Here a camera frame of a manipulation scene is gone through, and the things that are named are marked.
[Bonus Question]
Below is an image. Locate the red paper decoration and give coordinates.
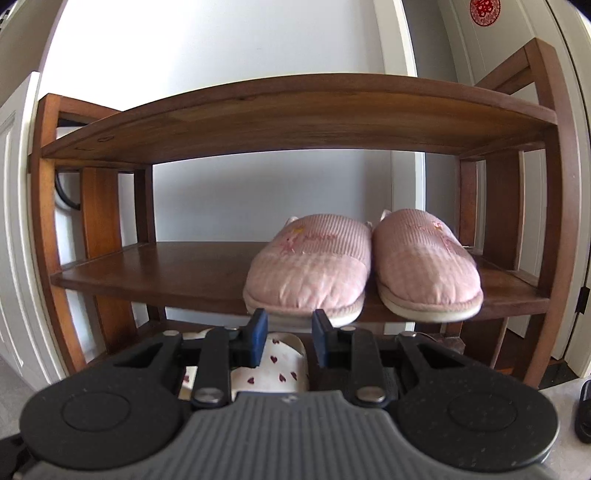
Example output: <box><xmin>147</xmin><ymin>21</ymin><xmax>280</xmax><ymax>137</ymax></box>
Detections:
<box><xmin>469</xmin><ymin>0</ymin><xmax>500</xmax><ymax>19</ymax></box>

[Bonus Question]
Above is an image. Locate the black sandal with gold buckle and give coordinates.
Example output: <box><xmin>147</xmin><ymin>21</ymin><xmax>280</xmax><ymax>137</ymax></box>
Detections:
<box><xmin>574</xmin><ymin>378</ymin><xmax>591</xmax><ymax>441</ymax></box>

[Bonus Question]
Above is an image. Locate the wooden shoe rack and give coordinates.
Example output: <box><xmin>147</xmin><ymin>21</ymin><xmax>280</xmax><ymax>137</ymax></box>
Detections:
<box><xmin>28</xmin><ymin>38</ymin><xmax>580</xmax><ymax>388</ymax></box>

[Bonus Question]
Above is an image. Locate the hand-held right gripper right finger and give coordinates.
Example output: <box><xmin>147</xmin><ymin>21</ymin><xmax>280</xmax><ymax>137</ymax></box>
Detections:
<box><xmin>311</xmin><ymin>309</ymin><xmax>483</xmax><ymax>408</ymax></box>

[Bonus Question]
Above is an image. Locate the pink slipper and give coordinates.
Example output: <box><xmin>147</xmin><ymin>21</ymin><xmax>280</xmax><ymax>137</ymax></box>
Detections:
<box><xmin>372</xmin><ymin>209</ymin><xmax>485</xmax><ymax>323</ymax></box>
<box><xmin>243</xmin><ymin>213</ymin><xmax>372</xmax><ymax>329</ymax></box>

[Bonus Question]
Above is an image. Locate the white panelled door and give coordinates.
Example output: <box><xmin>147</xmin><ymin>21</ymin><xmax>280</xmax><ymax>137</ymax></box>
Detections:
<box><xmin>0</xmin><ymin>71</ymin><xmax>70</xmax><ymax>384</ymax></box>

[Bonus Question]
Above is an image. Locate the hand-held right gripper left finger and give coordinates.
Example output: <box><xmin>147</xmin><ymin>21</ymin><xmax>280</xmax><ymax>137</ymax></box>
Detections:
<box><xmin>99</xmin><ymin>308</ymin><xmax>269</xmax><ymax>409</ymax></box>

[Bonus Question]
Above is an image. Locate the black cable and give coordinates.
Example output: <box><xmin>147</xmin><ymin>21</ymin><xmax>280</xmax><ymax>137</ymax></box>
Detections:
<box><xmin>54</xmin><ymin>170</ymin><xmax>83</xmax><ymax>210</ymax></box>

